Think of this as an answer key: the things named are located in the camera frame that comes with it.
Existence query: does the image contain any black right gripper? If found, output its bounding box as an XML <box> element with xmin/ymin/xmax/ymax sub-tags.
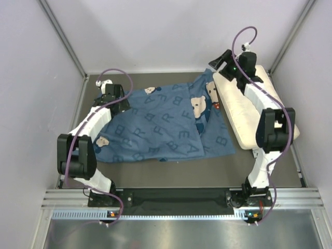
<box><xmin>208</xmin><ymin>50</ymin><xmax>242</xmax><ymax>82</ymax></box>

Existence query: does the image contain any blue cartoon print pillowcase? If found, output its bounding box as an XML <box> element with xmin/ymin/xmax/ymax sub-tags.
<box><xmin>93</xmin><ymin>69</ymin><xmax>236</xmax><ymax>163</ymax></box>

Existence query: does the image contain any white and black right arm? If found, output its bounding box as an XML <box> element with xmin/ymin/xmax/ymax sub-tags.
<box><xmin>209</xmin><ymin>49</ymin><xmax>298</xmax><ymax>208</ymax></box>

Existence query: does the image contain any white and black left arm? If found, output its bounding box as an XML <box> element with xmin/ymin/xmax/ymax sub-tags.
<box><xmin>57</xmin><ymin>80</ymin><xmax>130</xmax><ymax>206</ymax></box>

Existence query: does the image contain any white pillow care label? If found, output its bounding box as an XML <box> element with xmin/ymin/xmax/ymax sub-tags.
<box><xmin>252</xmin><ymin>148</ymin><xmax>259</xmax><ymax>159</ymax></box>

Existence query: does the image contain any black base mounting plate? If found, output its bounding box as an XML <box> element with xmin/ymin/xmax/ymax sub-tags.
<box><xmin>87</xmin><ymin>187</ymin><xmax>273</xmax><ymax>215</ymax></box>

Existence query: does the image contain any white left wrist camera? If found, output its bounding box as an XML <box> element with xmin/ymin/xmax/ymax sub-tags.
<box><xmin>95</xmin><ymin>79</ymin><xmax>113</xmax><ymax>94</ymax></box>

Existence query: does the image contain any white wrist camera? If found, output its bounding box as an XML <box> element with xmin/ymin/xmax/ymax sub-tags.
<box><xmin>95</xmin><ymin>79</ymin><xmax>113</xmax><ymax>94</ymax></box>
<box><xmin>241</xmin><ymin>43</ymin><xmax>251</xmax><ymax>52</ymax></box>

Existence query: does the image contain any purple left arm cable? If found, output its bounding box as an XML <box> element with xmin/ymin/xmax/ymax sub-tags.
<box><xmin>63</xmin><ymin>68</ymin><xmax>135</xmax><ymax>227</ymax></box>

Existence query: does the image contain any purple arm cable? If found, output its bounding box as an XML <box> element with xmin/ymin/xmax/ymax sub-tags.
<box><xmin>231</xmin><ymin>25</ymin><xmax>294</xmax><ymax>226</ymax></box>
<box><xmin>63</xmin><ymin>68</ymin><xmax>135</xmax><ymax>227</ymax></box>

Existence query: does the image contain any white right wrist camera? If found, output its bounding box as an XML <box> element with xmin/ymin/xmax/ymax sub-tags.
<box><xmin>241</xmin><ymin>43</ymin><xmax>251</xmax><ymax>52</ymax></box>

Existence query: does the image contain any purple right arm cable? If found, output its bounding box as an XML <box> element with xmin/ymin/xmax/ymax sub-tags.
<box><xmin>231</xmin><ymin>25</ymin><xmax>294</xmax><ymax>226</ymax></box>

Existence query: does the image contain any left aluminium frame post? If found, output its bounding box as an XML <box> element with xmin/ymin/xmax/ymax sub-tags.
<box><xmin>37</xmin><ymin>0</ymin><xmax>88</xmax><ymax>79</ymax></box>

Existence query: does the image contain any aluminium frame post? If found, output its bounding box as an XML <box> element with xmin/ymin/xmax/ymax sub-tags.
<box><xmin>267</xmin><ymin>0</ymin><xmax>317</xmax><ymax>77</ymax></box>
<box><xmin>37</xmin><ymin>0</ymin><xmax>88</xmax><ymax>79</ymax></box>

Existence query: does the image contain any right aluminium frame post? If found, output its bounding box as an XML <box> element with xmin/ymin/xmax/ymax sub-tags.
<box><xmin>267</xmin><ymin>0</ymin><xmax>317</xmax><ymax>77</ymax></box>

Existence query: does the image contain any slotted grey cable duct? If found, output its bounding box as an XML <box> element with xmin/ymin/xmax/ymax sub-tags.
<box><xmin>51</xmin><ymin>209</ymin><xmax>264</xmax><ymax>221</ymax></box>

